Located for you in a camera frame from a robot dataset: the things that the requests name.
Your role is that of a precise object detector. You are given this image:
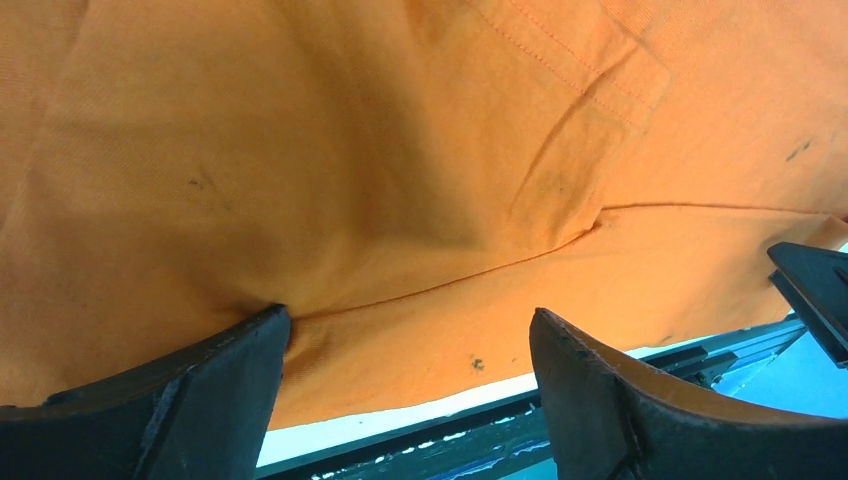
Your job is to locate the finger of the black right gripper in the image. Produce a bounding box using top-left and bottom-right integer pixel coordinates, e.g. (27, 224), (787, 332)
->
(767, 242), (847, 369)

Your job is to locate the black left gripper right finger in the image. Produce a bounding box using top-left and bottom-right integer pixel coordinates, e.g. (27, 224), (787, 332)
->
(529, 308), (847, 479)

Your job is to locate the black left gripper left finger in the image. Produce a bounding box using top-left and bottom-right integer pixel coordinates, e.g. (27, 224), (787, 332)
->
(1, 305), (291, 479)

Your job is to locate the orange t-shirt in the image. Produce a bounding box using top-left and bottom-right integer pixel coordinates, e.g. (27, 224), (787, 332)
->
(1, 1), (847, 429)

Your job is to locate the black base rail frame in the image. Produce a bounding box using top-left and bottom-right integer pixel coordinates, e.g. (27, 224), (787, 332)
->
(254, 313), (807, 479)

